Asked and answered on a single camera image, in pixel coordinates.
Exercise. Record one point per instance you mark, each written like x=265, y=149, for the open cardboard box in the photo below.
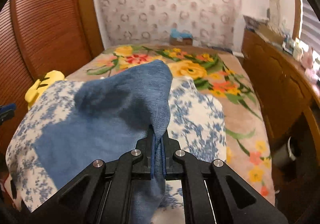
x=271, y=35

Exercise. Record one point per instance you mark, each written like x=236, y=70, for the brown cardboard box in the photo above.
x=181, y=41

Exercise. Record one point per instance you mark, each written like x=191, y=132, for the pink bottle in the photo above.
x=308, y=59

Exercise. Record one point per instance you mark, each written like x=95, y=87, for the yellow plush toy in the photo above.
x=37, y=89

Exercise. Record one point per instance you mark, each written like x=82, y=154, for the white waste bin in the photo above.
x=287, y=150

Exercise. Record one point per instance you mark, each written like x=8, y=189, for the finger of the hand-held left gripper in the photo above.
x=7, y=111

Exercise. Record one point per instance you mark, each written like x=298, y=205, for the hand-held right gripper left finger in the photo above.
x=151, y=164

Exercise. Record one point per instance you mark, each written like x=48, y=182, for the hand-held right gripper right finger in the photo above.
x=163, y=161

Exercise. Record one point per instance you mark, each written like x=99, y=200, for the patterned storage box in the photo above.
x=255, y=23

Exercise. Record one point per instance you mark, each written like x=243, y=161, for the light blue plastic bag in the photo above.
x=180, y=33

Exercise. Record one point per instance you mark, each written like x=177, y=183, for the white blue floral cloth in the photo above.
x=197, y=114

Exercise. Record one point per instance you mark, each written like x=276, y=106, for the white jar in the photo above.
x=300, y=50

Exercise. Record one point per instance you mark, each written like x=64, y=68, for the wooden sideboard cabinet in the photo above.
x=275, y=84

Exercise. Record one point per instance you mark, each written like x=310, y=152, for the striped window blind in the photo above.
x=311, y=16

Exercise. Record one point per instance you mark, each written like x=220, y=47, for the blue denim pants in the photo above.
x=105, y=126

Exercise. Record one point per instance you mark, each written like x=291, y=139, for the beige flower print blanket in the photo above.
x=240, y=119

